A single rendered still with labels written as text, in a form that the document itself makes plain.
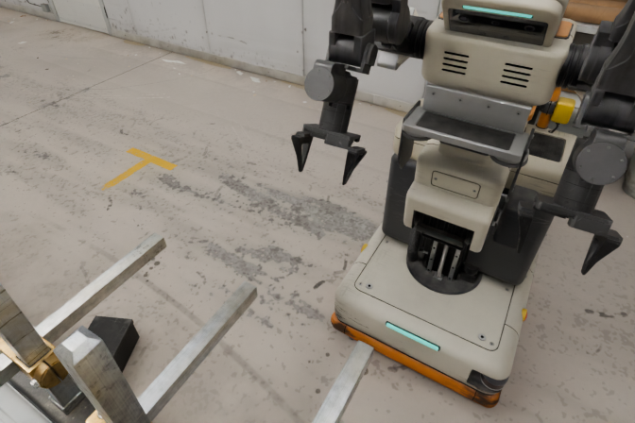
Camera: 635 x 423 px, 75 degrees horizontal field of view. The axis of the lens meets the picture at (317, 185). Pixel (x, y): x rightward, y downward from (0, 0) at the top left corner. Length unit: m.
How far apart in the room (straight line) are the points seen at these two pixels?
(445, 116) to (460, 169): 0.16
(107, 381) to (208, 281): 1.44
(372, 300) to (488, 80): 0.87
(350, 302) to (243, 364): 0.48
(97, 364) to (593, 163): 0.65
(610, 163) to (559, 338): 1.41
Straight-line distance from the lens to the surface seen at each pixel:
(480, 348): 1.51
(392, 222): 1.64
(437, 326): 1.51
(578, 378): 1.94
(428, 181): 1.14
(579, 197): 0.73
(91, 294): 0.92
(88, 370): 0.53
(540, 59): 0.94
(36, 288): 2.27
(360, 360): 0.76
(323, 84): 0.73
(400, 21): 0.89
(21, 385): 1.06
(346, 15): 0.78
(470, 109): 0.98
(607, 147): 0.66
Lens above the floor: 1.51
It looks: 39 degrees down
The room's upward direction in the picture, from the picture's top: straight up
